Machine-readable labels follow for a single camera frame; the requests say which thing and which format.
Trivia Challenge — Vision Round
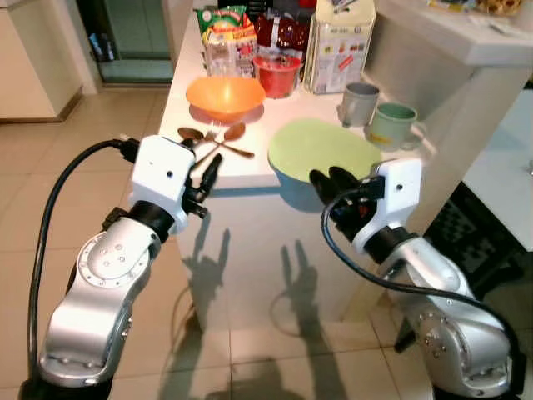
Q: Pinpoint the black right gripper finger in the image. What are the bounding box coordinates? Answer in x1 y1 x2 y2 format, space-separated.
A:
309 168 336 206
328 166 361 199

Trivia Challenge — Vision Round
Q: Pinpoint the light green bowl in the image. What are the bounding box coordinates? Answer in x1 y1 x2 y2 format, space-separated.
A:
266 117 385 211

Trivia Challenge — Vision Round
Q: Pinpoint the orange plastic bowl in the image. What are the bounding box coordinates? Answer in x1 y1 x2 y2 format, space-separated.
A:
185 75 267 124

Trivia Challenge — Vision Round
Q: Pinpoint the white kitchen island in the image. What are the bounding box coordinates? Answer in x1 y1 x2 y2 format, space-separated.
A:
157 0 533 334

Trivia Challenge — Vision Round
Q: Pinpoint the green mug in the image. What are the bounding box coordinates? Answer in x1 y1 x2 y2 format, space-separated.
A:
366 102 428 153

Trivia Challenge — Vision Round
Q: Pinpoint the grey mug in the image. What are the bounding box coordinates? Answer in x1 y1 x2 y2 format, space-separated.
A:
336 82 381 128

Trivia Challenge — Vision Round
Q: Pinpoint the red plastic cup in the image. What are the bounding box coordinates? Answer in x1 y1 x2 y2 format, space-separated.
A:
252 52 304 100

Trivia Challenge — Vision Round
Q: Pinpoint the black plastic crate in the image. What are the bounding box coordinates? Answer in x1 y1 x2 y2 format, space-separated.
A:
421 182 524 297

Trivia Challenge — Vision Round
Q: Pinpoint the green and red snack bag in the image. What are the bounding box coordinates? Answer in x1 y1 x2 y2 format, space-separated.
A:
195 5 260 78

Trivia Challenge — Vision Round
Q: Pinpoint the white printed carton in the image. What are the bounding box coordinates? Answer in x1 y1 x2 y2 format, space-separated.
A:
303 0 376 95

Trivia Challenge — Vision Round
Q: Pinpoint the dark red packet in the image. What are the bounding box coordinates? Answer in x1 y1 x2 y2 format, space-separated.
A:
253 12 314 58

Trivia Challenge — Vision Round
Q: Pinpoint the white side table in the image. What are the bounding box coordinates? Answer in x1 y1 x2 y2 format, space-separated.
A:
461 87 533 251

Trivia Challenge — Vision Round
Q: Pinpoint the beige cabinet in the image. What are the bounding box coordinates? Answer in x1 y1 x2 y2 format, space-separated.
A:
0 0 86 123

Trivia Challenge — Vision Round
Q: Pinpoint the plate of cookies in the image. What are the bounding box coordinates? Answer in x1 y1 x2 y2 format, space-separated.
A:
427 0 527 18

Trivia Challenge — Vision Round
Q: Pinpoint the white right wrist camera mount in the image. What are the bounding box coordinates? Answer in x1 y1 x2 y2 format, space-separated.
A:
352 157 424 256

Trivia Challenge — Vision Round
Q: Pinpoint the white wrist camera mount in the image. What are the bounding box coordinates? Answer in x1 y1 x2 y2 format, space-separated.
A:
130 134 197 235
352 157 424 256

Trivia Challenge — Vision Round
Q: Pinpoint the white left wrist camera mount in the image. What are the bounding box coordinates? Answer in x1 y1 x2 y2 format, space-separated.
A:
130 134 197 235

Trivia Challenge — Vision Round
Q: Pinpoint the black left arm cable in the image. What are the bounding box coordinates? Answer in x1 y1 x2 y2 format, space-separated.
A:
27 136 141 380

